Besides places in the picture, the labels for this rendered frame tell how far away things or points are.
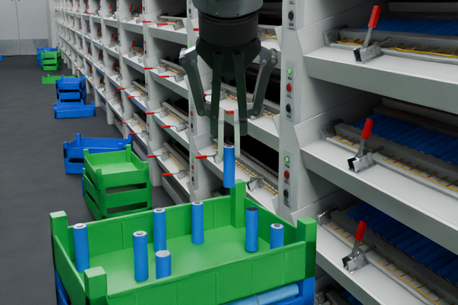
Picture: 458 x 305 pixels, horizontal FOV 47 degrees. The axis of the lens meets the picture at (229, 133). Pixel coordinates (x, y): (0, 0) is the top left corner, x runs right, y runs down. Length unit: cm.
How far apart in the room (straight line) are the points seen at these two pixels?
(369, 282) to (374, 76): 36
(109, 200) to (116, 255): 128
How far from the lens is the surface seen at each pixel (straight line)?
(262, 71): 70
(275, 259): 69
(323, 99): 110
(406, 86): 82
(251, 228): 77
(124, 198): 208
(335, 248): 108
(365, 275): 100
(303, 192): 113
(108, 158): 234
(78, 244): 75
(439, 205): 82
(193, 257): 78
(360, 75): 90
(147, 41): 240
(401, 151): 93
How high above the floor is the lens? 84
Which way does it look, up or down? 14 degrees down
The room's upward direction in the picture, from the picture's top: straight up
